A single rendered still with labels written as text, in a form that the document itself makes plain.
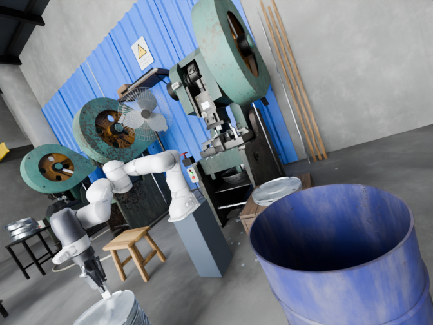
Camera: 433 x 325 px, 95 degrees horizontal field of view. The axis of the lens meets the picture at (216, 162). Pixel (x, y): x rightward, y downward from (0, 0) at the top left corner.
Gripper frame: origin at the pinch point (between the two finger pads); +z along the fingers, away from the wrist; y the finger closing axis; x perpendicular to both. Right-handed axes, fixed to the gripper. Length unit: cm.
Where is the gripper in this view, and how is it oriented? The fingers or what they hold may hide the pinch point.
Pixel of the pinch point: (104, 290)
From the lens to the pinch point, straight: 111.6
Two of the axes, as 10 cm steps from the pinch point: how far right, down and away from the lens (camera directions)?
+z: 4.0, 9.1, 1.5
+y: -1.8, -0.8, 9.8
